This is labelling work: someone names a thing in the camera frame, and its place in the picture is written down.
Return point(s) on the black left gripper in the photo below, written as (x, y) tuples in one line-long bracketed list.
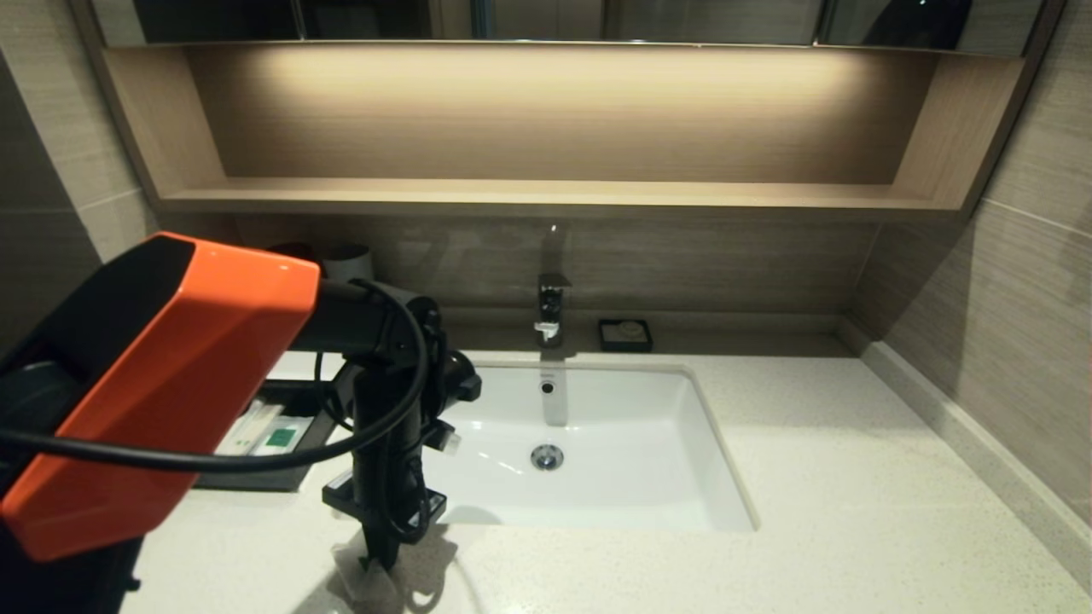
[(384, 443)]

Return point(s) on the square clear packet green label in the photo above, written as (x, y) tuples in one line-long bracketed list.
[(371, 588)]

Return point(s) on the black drawer of amenity box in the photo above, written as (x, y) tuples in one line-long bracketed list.
[(256, 479)]

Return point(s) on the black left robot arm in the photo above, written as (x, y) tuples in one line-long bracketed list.
[(171, 367)]

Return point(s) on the flat white sachet green label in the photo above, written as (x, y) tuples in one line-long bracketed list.
[(286, 439)]

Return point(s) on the long beige sachet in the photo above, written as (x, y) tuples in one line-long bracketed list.
[(252, 426)]

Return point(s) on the chrome drain stopper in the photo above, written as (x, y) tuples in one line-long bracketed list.
[(547, 457)]

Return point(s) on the white card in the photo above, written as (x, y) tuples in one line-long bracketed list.
[(294, 367)]

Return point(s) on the white ceramic sink basin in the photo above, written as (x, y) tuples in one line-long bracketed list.
[(597, 477)]

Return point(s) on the white cup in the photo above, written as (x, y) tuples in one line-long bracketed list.
[(348, 260)]

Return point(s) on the chrome faucet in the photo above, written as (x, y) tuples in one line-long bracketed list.
[(552, 309)]

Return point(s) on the black soap dish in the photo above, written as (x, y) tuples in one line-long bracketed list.
[(607, 341)]

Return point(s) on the black cup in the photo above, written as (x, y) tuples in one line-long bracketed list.
[(294, 249)]

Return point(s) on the round beige soap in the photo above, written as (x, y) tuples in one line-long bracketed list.
[(630, 328)]

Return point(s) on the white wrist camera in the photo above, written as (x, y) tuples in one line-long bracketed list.
[(444, 437)]

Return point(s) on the light wooden wall shelf niche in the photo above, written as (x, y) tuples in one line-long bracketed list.
[(546, 119)]

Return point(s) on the mirrored wall cabinet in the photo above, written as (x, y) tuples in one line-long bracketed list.
[(699, 21)]

